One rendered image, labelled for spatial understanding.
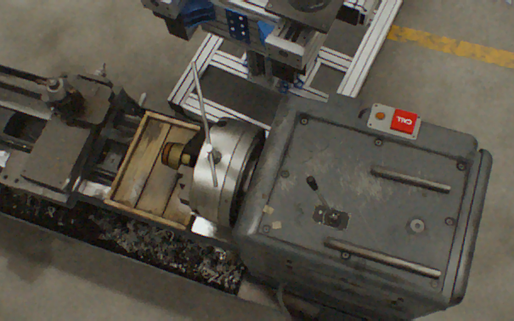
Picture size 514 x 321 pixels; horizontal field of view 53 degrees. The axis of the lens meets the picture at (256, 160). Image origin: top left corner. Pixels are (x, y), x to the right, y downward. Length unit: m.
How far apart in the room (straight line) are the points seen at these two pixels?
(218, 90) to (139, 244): 0.98
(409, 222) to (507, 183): 1.57
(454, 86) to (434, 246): 1.78
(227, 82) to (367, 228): 1.55
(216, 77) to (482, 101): 1.42
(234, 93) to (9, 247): 1.39
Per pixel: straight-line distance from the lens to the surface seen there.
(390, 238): 1.34
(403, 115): 1.44
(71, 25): 3.41
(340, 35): 2.84
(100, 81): 1.94
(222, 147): 1.42
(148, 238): 2.09
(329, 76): 2.70
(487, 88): 3.08
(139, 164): 1.84
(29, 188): 1.91
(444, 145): 1.45
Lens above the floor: 2.54
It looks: 68 degrees down
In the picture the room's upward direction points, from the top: 10 degrees counter-clockwise
